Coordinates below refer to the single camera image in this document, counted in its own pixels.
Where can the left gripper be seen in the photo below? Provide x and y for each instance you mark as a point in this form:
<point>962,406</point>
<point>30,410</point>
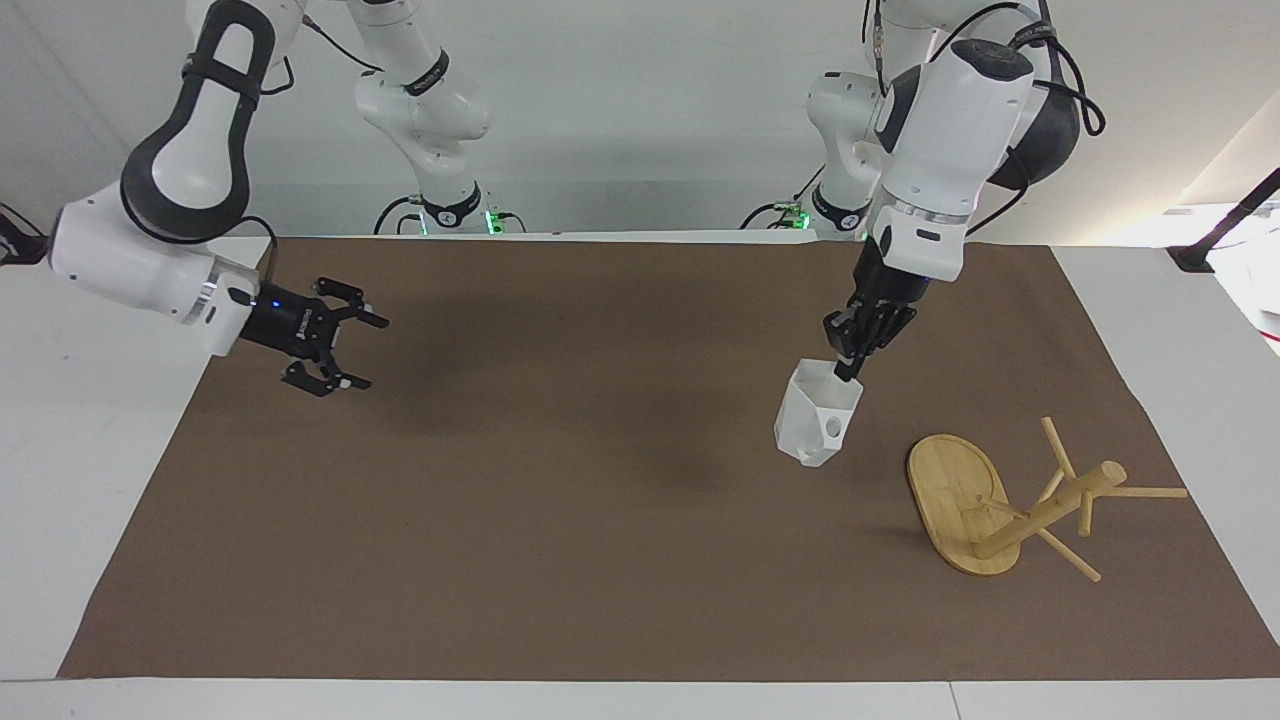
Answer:
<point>885,285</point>

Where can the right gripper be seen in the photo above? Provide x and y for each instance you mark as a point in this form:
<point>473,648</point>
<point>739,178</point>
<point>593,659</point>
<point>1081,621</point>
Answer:
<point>285,322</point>

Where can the white faceted cup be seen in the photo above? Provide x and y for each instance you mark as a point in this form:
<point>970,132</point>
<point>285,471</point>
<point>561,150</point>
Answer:
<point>815,425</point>

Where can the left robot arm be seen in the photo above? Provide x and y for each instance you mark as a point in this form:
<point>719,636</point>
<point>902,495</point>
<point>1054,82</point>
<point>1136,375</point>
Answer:
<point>950,140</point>

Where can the wooden cup rack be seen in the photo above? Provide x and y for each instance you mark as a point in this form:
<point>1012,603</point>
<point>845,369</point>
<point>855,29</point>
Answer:
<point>965,510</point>

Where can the black stand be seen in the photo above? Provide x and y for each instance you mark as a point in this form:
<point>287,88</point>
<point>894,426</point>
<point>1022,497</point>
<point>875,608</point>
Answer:
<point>18,240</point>
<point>1225,225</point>

